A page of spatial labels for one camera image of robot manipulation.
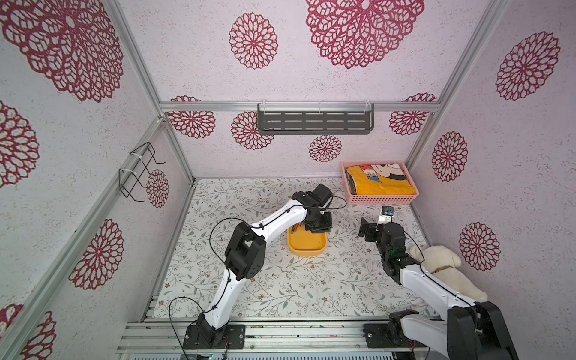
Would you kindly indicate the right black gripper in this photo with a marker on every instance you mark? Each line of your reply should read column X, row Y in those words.
column 372, row 230

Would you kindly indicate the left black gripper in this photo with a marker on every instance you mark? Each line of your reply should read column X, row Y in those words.
column 325, row 226

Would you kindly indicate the yellow plastic storage tray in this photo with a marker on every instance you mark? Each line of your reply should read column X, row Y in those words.
column 304, row 243

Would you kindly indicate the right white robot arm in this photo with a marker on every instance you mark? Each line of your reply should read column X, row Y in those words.
column 467, row 329

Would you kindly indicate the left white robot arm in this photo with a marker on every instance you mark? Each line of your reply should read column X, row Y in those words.
column 245, row 254

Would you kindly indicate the pink perforated plastic basket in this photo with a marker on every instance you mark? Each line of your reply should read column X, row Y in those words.
column 389, row 200

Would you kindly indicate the yellow cartoon towel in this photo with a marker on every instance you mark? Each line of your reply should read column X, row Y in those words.
column 378, row 179

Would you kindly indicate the cream plush dog toy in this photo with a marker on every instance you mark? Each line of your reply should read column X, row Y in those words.
column 443, row 263

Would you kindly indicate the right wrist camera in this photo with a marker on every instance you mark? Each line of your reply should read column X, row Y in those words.
column 386, row 215

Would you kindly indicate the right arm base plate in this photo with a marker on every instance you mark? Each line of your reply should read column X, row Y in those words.
column 389, row 334

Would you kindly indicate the grey wall shelf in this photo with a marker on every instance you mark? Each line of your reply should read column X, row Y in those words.
column 318, row 122

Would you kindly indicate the aluminium rail frame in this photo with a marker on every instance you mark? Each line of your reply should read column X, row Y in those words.
column 261, row 335

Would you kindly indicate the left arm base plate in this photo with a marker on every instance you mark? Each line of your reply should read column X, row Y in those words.
column 230, row 337

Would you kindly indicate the black wire wall rack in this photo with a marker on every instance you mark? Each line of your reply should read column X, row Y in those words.
column 130, row 178

